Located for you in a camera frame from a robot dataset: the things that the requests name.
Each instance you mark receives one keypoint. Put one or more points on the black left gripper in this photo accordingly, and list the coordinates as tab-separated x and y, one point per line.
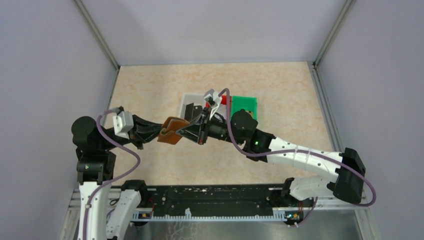
134	131

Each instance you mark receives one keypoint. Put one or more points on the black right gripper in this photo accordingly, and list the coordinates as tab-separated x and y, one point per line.
202	129

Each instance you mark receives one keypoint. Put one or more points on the brown leather card holder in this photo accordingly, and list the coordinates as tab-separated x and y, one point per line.
168	133

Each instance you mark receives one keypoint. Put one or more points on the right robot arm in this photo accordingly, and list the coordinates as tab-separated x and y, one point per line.
340	174

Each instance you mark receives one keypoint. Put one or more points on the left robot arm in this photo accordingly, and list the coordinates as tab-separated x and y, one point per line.
95	174

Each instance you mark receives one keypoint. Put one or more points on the gold card in green bin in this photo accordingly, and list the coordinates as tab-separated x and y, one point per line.
251	113

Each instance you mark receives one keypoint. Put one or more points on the translucent white plastic bin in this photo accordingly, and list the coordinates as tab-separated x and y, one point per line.
196	98

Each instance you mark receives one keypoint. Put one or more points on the red plastic bin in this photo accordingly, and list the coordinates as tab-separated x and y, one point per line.
223	101

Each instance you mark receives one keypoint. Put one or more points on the green plastic bin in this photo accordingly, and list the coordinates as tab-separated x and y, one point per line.
245	103

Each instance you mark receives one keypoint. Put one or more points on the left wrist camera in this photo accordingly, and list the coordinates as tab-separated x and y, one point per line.
122	124

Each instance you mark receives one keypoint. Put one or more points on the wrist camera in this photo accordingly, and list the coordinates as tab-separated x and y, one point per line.
213	100
122	124

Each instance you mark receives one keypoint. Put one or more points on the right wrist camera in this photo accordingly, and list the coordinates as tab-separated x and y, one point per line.
213	100

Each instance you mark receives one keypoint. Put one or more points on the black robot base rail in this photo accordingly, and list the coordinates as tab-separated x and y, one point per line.
214	203

